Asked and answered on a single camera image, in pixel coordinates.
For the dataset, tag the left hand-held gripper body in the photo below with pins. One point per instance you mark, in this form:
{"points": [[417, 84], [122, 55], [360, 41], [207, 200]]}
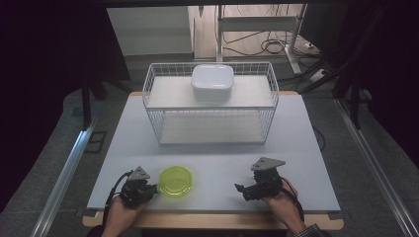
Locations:
{"points": [[135, 191]]}

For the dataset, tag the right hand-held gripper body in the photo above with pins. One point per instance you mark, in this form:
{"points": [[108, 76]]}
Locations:
{"points": [[267, 181]]}

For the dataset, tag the green round plate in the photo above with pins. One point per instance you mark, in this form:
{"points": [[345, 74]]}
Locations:
{"points": [[174, 181]]}

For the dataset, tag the white lidded plastic container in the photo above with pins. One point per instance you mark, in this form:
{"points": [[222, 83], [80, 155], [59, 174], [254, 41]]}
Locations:
{"points": [[212, 77]]}

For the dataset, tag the person's left hand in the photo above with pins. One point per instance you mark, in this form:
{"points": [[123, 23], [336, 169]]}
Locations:
{"points": [[123, 212]]}

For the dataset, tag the person's right hand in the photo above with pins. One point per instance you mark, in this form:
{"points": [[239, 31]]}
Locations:
{"points": [[283, 207]]}

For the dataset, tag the black floor grate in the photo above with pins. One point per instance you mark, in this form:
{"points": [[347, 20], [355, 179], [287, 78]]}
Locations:
{"points": [[95, 142]]}

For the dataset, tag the black metal stand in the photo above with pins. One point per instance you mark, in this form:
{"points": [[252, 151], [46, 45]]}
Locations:
{"points": [[86, 105]]}

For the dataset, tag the white power strip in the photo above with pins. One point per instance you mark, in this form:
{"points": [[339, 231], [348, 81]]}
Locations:
{"points": [[318, 75]]}

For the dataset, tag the white board panel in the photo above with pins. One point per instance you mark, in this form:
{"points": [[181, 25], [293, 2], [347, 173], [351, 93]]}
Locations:
{"points": [[150, 31]]}

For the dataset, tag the metal floor rail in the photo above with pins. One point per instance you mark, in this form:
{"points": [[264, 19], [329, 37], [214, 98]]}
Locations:
{"points": [[62, 181], [375, 164]]}

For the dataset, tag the white metal desk frame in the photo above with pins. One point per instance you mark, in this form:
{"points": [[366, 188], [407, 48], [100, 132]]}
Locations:
{"points": [[257, 23]]}

